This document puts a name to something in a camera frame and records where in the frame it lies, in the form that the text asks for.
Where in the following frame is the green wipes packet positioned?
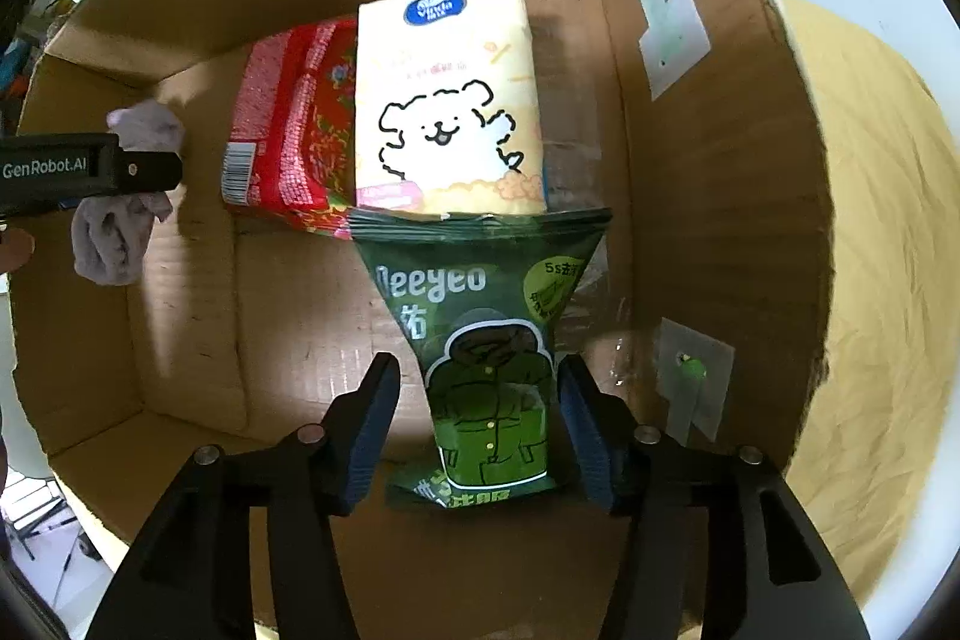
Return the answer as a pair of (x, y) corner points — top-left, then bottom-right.
(345, 205), (614, 512)

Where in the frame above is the person's left hand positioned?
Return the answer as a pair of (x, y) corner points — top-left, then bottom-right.
(0, 223), (37, 275)

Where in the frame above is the white paper label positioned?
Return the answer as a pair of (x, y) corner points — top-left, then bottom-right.
(655, 316), (736, 443)
(636, 0), (712, 103)

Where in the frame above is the cream tissue pack with dog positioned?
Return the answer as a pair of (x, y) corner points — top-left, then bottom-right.
(352, 0), (548, 217)

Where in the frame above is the red tissue pack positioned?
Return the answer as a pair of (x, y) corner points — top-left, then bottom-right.
(220, 14), (361, 242)

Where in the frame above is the beige blanket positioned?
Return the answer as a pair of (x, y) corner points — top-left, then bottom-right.
(772, 0), (960, 573)

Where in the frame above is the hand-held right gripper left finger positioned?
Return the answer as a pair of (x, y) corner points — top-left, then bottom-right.
(85, 352), (401, 640)

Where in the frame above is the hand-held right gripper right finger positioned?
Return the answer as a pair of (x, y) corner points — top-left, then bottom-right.
(556, 353), (872, 640)

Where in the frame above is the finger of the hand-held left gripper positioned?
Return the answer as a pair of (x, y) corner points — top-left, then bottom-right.
(112, 151), (185, 191)

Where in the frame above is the grey cloth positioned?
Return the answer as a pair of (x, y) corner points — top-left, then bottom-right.
(70, 98), (185, 287)

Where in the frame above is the cardboard box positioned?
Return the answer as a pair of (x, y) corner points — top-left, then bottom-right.
(7, 0), (838, 640)

